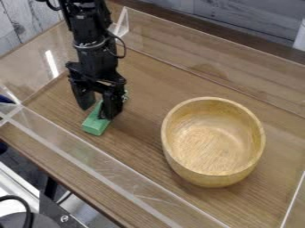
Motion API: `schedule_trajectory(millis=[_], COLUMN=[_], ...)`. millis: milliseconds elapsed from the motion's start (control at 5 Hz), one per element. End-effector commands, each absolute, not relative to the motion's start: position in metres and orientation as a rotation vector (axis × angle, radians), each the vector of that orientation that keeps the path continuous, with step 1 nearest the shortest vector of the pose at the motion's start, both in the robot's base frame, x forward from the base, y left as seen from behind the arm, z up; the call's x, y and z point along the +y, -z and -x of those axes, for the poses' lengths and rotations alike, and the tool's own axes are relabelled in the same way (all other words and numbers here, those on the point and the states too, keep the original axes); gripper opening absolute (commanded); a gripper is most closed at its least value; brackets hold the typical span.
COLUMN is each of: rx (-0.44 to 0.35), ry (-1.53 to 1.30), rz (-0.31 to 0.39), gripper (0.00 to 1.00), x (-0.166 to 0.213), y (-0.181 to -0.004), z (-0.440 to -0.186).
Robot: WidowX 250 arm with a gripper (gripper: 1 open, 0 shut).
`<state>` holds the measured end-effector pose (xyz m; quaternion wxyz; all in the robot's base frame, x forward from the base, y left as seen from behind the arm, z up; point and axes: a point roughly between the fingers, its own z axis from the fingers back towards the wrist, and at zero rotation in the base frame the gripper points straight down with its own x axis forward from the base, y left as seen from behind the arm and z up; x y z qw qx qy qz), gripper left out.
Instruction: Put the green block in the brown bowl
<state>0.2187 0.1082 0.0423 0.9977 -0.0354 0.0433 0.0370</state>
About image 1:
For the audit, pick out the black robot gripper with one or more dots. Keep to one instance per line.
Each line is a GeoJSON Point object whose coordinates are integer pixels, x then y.
{"type": "Point", "coordinates": [93, 75]}

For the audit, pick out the green rectangular block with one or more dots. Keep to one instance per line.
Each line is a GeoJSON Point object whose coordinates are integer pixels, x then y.
{"type": "Point", "coordinates": [92, 125]}

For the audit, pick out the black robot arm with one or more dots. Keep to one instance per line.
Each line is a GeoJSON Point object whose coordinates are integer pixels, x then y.
{"type": "Point", "coordinates": [88, 21]}

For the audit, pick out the brown wooden bowl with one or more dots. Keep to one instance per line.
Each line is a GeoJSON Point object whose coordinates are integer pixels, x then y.
{"type": "Point", "coordinates": [212, 141]}

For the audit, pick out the clear acrylic tray wall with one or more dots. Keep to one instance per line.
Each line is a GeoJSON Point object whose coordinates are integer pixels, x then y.
{"type": "Point", "coordinates": [116, 170]}

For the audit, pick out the black metal bracket with screw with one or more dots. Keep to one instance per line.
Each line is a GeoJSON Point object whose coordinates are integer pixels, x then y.
{"type": "Point", "coordinates": [57, 214]}

